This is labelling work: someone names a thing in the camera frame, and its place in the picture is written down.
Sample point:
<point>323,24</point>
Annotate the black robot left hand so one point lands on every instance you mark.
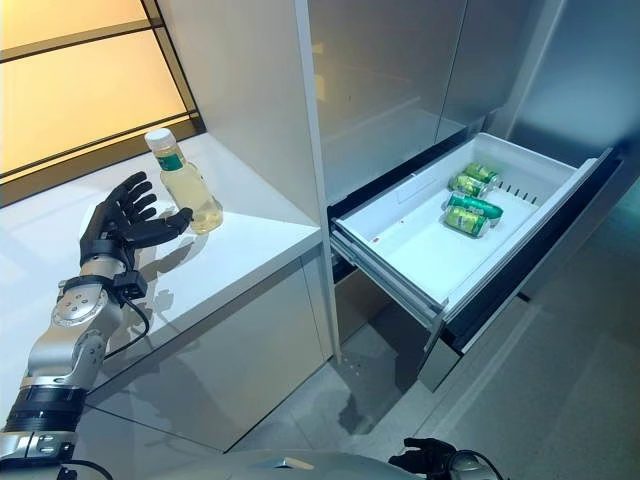
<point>117,220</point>

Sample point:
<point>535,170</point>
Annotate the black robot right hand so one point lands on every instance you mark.
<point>427,460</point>

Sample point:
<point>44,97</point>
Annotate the yellow tea bottle white cap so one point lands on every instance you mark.
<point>192,200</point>

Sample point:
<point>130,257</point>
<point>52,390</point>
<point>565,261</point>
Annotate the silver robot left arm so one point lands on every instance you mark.
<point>75,310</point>

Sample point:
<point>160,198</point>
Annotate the steel fridge drawer front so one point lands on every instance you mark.
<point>530,270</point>

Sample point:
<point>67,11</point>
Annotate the white plastic fridge drawer bin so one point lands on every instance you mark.
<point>415,240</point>

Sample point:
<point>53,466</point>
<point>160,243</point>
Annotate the stainless steel fridge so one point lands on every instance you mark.
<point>390,75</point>

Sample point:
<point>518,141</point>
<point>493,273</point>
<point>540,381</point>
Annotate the grey robot torso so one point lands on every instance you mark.
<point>300,467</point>

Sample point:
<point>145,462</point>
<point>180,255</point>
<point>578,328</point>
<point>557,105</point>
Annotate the white counter cabinet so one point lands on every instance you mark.
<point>200,350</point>

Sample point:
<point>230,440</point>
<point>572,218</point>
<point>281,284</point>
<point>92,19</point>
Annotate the white tall side panel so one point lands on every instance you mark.
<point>240,100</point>

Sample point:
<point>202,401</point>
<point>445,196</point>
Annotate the green drink can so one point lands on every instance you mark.
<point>467,185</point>
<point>475,204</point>
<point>465,221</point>
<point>482,172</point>

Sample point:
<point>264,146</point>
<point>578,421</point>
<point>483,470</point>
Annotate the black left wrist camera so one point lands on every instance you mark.
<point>129,285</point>

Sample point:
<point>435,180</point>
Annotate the amber backlit window wall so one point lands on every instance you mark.
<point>75,100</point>

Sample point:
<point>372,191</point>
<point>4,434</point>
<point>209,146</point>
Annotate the silver drawer slide rail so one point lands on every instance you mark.
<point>380,270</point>

